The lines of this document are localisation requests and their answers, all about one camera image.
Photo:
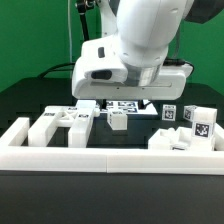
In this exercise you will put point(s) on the small tagged nut cube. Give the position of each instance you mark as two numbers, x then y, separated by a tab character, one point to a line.
189	112
169	112

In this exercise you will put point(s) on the white U-shaped fence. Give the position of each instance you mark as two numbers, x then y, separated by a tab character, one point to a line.
14	155

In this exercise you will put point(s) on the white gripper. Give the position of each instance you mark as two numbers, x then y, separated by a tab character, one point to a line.
168	85

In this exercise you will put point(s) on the white chair seat part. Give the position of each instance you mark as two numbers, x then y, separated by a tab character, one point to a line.
170	139

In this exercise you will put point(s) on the white chair back frame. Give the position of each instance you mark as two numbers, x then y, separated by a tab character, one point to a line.
79	122

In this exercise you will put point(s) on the white tag sheet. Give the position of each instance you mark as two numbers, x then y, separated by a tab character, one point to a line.
127	106

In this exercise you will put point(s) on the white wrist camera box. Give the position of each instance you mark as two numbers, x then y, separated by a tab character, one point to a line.
100	63

